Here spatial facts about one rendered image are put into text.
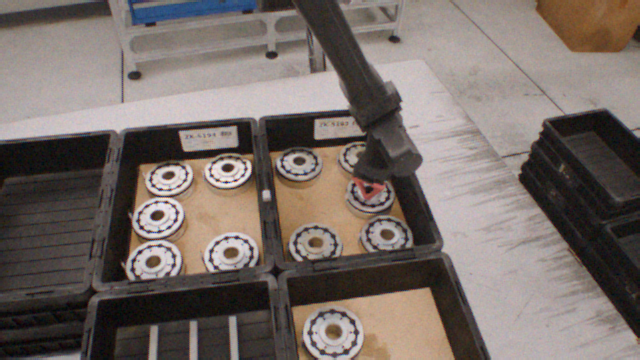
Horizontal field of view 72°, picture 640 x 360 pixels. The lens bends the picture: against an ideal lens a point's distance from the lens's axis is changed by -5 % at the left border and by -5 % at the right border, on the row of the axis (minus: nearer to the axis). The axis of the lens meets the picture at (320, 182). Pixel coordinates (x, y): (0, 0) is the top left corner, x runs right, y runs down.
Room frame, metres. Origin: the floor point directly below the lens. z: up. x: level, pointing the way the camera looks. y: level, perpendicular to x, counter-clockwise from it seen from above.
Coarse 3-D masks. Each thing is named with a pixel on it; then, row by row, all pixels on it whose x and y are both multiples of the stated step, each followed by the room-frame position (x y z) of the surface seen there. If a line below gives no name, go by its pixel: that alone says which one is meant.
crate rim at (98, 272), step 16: (128, 128) 0.73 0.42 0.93; (144, 128) 0.73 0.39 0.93; (160, 128) 0.74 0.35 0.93; (176, 128) 0.74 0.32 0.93; (256, 128) 0.75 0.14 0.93; (256, 144) 0.71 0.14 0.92; (256, 160) 0.65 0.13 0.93; (112, 176) 0.59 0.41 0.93; (256, 176) 0.61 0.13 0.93; (112, 192) 0.56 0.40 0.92; (112, 208) 0.51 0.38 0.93; (96, 256) 0.41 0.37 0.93; (272, 256) 0.43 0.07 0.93; (96, 272) 0.38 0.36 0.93; (208, 272) 0.39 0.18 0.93; (224, 272) 0.39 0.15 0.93; (240, 272) 0.39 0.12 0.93; (256, 272) 0.40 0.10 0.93; (272, 272) 0.41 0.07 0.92; (96, 288) 0.35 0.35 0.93; (112, 288) 0.35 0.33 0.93; (128, 288) 0.35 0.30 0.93
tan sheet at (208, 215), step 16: (192, 160) 0.74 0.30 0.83; (208, 160) 0.74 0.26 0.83; (144, 192) 0.64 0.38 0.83; (208, 192) 0.65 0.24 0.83; (256, 192) 0.65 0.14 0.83; (192, 208) 0.60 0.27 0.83; (208, 208) 0.60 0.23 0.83; (224, 208) 0.61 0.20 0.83; (240, 208) 0.61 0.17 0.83; (256, 208) 0.61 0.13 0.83; (192, 224) 0.56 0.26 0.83; (208, 224) 0.56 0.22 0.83; (224, 224) 0.56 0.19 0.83; (240, 224) 0.57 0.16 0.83; (256, 224) 0.57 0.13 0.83; (192, 240) 0.52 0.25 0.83; (208, 240) 0.52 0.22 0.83; (256, 240) 0.53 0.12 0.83; (192, 256) 0.48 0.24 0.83; (192, 272) 0.45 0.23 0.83
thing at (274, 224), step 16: (304, 112) 0.81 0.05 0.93; (320, 112) 0.82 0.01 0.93; (336, 112) 0.82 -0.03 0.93; (416, 176) 0.63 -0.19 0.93; (272, 192) 0.57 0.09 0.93; (416, 192) 0.59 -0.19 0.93; (272, 208) 0.53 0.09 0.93; (272, 224) 0.50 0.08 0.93; (432, 224) 0.52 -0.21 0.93; (272, 240) 0.46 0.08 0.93; (352, 256) 0.44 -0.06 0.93; (368, 256) 0.44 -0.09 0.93; (384, 256) 0.44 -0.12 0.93
